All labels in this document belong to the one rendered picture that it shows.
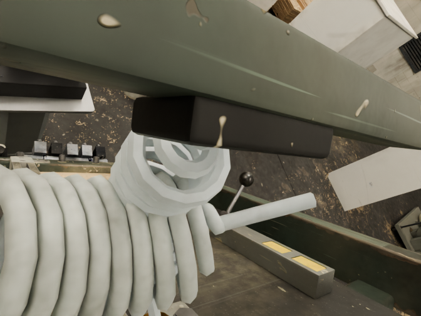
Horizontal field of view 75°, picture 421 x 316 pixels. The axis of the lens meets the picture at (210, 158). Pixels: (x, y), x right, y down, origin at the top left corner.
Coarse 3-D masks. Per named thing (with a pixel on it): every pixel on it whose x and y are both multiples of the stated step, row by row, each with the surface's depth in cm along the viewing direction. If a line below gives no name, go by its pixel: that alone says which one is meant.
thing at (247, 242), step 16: (224, 240) 61; (240, 240) 57; (256, 240) 55; (272, 240) 56; (256, 256) 54; (272, 256) 51; (288, 256) 49; (304, 256) 50; (272, 272) 50; (288, 272) 48; (304, 272) 45; (320, 272) 44; (304, 288) 45; (320, 288) 44
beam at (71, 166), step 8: (48, 160) 110; (56, 160) 113; (8, 168) 95; (40, 168) 101; (48, 168) 102; (56, 168) 104; (64, 168) 106; (72, 168) 107; (80, 168) 109; (88, 168) 111; (96, 168) 113; (104, 168) 115
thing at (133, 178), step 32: (192, 96) 5; (160, 128) 6; (192, 128) 5; (224, 128) 5; (256, 128) 6; (288, 128) 7; (320, 128) 7; (32, 160) 92; (128, 160) 9; (160, 160) 9; (192, 160) 9; (224, 160) 11; (128, 192) 10; (160, 192) 9; (192, 192) 10
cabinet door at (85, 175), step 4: (40, 172) 99; (44, 172) 100; (56, 172) 103; (60, 172) 104; (64, 172) 105; (68, 172) 106; (72, 172) 107; (76, 172) 108; (64, 176) 100; (84, 176) 104; (88, 176) 105; (92, 176) 106; (104, 176) 109; (108, 176) 109
